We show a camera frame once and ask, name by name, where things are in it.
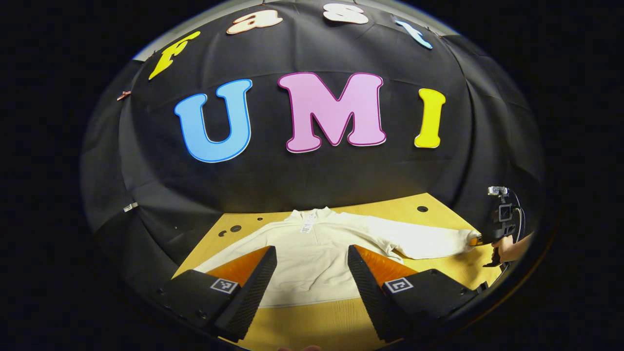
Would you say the white sweatshirt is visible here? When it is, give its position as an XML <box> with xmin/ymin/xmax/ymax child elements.
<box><xmin>193</xmin><ymin>207</ymin><xmax>481</xmax><ymax>309</ymax></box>

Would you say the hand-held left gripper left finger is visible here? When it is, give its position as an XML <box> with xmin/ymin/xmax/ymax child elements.
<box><xmin>157</xmin><ymin>245</ymin><xmax>277</xmax><ymax>343</ymax></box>

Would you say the black backdrop cloth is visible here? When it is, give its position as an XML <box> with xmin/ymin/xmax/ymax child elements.
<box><xmin>80</xmin><ymin>0</ymin><xmax>544</xmax><ymax>293</ymax></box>

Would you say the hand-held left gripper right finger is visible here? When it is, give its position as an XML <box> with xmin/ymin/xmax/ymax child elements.
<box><xmin>347</xmin><ymin>245</ymin><xmax>481</xmax><ymax>343</ymax></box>

